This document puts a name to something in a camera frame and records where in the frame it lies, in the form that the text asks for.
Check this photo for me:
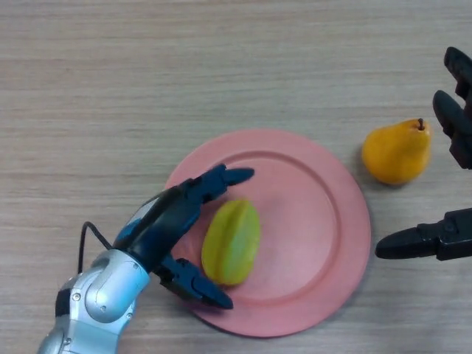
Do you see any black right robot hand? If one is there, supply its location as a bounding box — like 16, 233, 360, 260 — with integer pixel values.
375, 46, 472, 262

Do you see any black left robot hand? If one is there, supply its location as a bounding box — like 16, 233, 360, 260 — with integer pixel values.
112, 164, 255, 310

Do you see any yellow starfruit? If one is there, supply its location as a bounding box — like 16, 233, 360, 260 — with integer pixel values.
201, 198, 261, 287

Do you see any pink round plate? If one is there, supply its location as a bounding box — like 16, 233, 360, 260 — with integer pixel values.
164, 128, 372, 339

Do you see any orange yellow pear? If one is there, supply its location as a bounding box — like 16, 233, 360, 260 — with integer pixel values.
361, 117, 431, 184

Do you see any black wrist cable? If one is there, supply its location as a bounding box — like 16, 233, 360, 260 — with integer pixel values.
77, 187, 182, 276

